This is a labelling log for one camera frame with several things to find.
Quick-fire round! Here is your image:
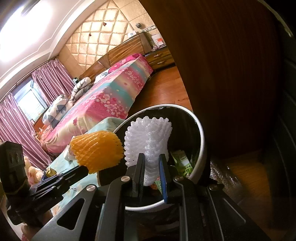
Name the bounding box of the right pink curtain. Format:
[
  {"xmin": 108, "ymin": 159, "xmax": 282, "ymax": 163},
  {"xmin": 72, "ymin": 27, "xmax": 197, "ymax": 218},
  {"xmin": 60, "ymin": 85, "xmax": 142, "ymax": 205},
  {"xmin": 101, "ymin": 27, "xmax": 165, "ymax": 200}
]
[{"xmin": 31, "ymin": 58, "xmax": 74, "ymax": 105}]

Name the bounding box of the bed with pink sheet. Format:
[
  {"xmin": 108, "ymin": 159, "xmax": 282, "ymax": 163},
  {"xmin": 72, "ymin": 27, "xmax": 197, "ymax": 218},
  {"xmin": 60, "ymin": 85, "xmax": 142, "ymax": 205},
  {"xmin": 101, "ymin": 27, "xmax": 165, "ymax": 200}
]
[{"xmin": 41, "ymin": 55, "xmax": 153, "ymax": 154}]

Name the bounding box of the white orange bag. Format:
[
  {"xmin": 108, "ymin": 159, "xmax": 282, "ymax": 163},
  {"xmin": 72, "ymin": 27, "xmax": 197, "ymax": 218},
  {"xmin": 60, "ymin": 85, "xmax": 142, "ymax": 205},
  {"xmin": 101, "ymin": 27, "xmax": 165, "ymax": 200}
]
[{"xmin": 152, "ymin": 34, "xmax": 166, "ymax": 48}]

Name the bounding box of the pink pillow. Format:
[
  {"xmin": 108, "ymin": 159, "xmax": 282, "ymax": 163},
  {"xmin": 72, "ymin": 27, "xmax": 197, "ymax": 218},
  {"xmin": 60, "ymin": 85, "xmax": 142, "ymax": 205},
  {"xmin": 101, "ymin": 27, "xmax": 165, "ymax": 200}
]
[{"xmin": 108, "ymin": 53, "xmax": 141, "ymax": 74}]

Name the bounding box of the folded striped quilt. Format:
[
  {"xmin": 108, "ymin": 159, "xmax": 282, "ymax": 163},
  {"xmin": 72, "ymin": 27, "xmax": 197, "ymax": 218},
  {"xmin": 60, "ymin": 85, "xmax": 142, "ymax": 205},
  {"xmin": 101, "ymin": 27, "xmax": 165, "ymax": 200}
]
[{"xmin": 69, "ymin": 77, "xmax": 93, "ymax": 104}]

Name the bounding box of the white pillow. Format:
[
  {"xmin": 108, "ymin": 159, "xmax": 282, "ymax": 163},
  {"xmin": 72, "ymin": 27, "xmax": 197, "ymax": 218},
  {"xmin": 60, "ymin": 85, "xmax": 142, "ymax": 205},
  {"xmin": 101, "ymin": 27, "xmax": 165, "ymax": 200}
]
[{"xmin": 94, "ymin": 69, "xmax": 109, "ymax": 83}]

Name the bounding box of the left pink curtain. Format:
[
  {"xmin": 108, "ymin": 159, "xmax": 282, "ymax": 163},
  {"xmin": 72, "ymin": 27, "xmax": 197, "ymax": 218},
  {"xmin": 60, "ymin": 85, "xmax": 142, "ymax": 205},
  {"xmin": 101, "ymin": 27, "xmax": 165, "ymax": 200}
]
[{"xmin": 0, "ymin": 93, "xmax": 52, "ymax": 170}]

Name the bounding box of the pink curtain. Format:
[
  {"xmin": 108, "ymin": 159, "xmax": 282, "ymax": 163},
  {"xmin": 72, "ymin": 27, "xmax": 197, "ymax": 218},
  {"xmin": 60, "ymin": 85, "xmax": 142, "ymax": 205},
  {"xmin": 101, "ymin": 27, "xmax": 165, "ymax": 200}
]
[
  {"xmin": 31, "ymin": 58, "xmax": 74, "ymax": 105},
  {"xmin": 0, "ymin": 93, "xmax": 52, "ymax": 170}
]

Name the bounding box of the folded heart-print quilt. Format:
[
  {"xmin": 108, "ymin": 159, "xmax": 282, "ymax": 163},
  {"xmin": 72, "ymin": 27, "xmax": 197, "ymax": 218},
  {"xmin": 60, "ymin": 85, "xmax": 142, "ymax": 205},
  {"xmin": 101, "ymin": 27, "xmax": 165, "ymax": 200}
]
[{"xmin": 42, "ymin": 95, "xmax": 73, "ymax": 129}]

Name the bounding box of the white foam fruit net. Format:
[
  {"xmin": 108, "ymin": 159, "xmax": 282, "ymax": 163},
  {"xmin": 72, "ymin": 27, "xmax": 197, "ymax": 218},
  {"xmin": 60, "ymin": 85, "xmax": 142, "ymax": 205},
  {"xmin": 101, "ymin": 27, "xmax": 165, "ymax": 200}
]
[{"xmin": 124, "ymin": 116, "xmax": 172, "ymax": 186}]

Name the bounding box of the green juice carton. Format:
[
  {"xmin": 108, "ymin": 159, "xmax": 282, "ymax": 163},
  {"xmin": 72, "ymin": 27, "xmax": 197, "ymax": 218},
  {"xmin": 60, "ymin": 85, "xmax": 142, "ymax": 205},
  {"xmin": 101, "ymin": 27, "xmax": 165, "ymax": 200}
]
[{"xmin": 171, "ymin": 150, "xmax": 193, "ymax": 178}]

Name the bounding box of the window with blinds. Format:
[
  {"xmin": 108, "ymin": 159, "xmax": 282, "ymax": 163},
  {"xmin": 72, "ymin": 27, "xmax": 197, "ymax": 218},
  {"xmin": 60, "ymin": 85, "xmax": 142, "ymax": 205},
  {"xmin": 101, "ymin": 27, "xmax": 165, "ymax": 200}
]
[{"xmin": 12, "ymin": 76, "xmax": 48, "ymax": 125}]

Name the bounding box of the cream teddy bear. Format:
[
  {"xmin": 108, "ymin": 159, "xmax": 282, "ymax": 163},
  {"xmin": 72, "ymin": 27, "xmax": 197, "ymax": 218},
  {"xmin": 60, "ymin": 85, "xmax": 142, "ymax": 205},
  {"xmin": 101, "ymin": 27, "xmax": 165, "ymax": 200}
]
[{"xmin": 23, "ymin": 156, "xmax": 43, "ymax": 186}]

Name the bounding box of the yellow-green snack packet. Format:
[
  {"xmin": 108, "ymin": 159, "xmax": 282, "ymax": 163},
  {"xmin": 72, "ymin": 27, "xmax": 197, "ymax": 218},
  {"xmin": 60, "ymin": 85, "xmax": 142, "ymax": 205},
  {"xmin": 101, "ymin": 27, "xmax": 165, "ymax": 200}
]
[{"xmin": 42, "ymin": 167, "xmax": 57, "ymax": 180}]

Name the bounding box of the wooden nightstand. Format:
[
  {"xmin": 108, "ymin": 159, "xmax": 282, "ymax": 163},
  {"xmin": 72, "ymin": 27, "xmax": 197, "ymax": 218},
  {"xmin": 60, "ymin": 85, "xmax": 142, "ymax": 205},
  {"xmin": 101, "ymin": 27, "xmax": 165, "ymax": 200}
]
[{"xmin": 144, "ymin": 46, "xmax": 175, "ymax": 71}]

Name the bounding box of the wooden headboard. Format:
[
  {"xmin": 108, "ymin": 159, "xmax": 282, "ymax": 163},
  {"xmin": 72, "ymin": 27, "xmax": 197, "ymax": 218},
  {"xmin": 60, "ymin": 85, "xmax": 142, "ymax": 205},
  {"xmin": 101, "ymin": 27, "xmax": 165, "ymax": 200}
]
[{"xmin": 78, "ymin": 33, "xmax": 152, "ymax": 80}]

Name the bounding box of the orange foam fruit net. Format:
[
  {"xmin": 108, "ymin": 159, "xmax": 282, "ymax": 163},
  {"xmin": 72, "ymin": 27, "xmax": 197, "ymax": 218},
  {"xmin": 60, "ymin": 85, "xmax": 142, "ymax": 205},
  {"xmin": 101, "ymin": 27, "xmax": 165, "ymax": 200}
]
[{"xmin": 70, "ymin": 131, "xmax": 125, "ymax": 174}]

